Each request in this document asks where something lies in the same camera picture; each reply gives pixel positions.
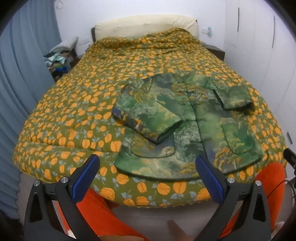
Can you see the white wall outlet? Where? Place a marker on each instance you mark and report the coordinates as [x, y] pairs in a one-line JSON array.
[[83, 41]]

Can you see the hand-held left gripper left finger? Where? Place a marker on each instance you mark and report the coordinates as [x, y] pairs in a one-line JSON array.
[[84, 178]]

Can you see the blue curtain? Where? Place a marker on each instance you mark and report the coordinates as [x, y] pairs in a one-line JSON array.
[[20, 81]]

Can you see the orange floral green quilt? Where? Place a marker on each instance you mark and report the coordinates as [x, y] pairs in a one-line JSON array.
[[76, 111]]

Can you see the white outlet with blue plug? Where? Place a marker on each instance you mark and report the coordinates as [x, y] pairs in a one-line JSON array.
[[208, 31]]

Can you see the green landscape print jacket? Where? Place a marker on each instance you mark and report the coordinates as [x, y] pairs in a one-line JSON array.
[[196, 129]]

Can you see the white wardrobe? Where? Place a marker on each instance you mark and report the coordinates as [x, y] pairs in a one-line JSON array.
[[259, 46]]

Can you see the orange pants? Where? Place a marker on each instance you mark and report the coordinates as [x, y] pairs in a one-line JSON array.
[[270, 178]]

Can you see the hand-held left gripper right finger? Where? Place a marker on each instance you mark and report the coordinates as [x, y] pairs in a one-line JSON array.
[[211, 180]]

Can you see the pile of clothes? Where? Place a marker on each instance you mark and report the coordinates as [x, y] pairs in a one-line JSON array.
[[61, 58]]

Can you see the cream headboard cushion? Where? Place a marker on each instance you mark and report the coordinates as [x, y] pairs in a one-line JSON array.
[[148, 25]]

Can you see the dark wooden nightstand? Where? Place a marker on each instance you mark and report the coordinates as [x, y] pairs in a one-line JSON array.
[[216, 51]]

